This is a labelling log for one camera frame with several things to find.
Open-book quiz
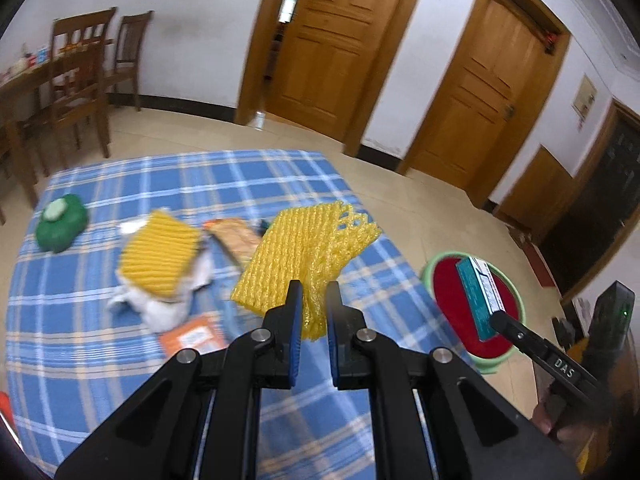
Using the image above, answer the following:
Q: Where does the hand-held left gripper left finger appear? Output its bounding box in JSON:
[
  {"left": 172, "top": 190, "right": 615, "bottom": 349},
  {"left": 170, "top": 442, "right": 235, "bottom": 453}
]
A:
[{"left": 55, "top": 280, "right": 305, "bottom": 480}]

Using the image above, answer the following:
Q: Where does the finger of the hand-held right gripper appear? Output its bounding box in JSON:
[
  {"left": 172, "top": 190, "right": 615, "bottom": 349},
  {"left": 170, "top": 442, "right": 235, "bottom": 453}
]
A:
[{"left": 490, "top": 310, "right": 601, "bottom": 396}]

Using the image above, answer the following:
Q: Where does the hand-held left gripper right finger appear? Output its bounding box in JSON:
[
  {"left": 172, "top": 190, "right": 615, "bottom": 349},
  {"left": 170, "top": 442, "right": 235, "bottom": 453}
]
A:
[{"left": 326, "top": 282, "right": 583, "bottom": 480}]

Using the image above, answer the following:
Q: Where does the yellow foam fruit net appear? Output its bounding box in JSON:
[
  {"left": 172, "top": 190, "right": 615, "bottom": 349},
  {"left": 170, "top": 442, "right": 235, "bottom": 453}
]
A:
[
  {"left": 120, "top": 208, "right": 201, "bottom": 301},
  {"left": 231, "top": 200, "right": 382, "bottom": 343}
]

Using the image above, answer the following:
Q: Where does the teal cardboard box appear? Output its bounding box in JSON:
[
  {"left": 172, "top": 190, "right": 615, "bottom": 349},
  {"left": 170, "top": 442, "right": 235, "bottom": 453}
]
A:
[{"left": 456, "top": 256, "right": 516, "bottom": 343}]

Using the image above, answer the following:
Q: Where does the red basin with green rim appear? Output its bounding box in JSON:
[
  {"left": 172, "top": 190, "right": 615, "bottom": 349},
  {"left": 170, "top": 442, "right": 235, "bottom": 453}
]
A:
[{"left": 420, "top": 252, "right": 527, "bottom": 376}]

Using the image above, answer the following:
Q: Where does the person's right hand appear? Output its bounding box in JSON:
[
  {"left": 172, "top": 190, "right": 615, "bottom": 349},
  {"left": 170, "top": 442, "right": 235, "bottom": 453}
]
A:
[{"left": 532, "top": 395, "right": 601, "bottom": 441}]

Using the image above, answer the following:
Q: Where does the red doormat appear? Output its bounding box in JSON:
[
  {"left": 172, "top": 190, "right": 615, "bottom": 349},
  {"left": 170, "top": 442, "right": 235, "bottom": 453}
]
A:
[{"left": 525, "top": 245, "right": 557, "bottom": 289}]

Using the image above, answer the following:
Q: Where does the orange paper packet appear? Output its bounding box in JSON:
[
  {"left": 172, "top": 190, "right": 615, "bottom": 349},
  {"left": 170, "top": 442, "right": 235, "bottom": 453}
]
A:
[{"left": 159, "top": 312, "right": 228, "bottom": 358}]

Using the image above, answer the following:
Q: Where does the orange snack packet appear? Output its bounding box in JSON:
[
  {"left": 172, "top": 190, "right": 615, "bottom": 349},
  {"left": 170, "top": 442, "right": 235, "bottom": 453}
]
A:
[{"left": 202, "top": 217, "right": 266, "bottom": 267}]

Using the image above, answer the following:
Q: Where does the white crumpled tissue paper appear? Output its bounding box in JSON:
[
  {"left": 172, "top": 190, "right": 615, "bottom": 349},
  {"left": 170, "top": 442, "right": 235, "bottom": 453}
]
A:
[{"left": 107, "top": 245, "right": 216, "bottom": 333}]

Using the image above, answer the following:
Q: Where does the black entrance door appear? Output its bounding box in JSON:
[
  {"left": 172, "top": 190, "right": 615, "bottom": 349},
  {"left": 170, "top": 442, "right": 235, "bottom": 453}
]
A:
[{"left": 540, "top": 107, "right": 640, "bottom": 297}]

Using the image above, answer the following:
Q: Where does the low wooden cabinet panel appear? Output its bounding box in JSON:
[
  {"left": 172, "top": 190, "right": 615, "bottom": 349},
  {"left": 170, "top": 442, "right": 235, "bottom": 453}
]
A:
[{"left": 497, "top": 145, "right": 576, "bottom": 242}]

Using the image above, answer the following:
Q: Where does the blue plaid blanket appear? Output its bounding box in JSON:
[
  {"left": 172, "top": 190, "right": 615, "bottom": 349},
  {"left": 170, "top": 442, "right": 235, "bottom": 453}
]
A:
[{"left": 5, "top": 149, "right": 481, "bottom": 480}]

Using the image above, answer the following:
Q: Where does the green round container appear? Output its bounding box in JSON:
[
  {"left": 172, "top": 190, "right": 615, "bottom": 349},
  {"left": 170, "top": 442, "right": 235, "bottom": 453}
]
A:
[{"left": 35, "top": 195, "right": 88, "bottom": 253}]

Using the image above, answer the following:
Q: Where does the closed wooden door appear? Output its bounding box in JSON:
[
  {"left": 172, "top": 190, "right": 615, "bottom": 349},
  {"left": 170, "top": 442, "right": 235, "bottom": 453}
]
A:
[{"left": 407, "top": 0, "right": 571, "bottom": 201}]

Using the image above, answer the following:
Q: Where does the open wooden door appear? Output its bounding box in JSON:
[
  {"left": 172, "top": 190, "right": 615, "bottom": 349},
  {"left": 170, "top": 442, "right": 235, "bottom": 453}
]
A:
[{"left": 267, "top": 0, "right": 417, "bottom": 143}]

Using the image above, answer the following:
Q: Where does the wooden dining chair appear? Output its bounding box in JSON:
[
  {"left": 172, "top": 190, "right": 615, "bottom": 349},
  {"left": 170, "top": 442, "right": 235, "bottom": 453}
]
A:
[
  {"left": 106, "top": 10, "right": 154, "bottom": 112},
  {"left": 20, "top": 7, "right": 118, "bottom": 161}
]

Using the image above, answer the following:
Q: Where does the beige wall panel box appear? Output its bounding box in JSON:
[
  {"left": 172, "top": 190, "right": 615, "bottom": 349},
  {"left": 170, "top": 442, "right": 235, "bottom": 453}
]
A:
[{"left": 572, "top": 74, "right": 599, "bottom": 122}]

